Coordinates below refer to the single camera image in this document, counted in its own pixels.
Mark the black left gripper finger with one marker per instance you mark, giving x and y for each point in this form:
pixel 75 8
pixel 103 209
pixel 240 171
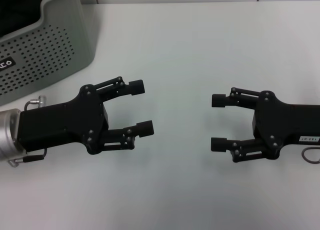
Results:
pixel 136 87
pixel 145 128

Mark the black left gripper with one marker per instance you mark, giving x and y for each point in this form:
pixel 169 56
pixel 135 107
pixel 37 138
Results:
pixel 62 125

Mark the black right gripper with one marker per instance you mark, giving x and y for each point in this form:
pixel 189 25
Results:
pixel 280 125

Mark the grey perforated plastic storage box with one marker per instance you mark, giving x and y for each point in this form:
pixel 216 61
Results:
pixel 50 52

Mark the black white-print box label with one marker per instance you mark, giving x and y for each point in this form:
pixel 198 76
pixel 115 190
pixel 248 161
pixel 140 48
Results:
pixel 7 63

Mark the white number sticker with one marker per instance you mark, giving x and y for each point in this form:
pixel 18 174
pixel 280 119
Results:
pixel 310 139

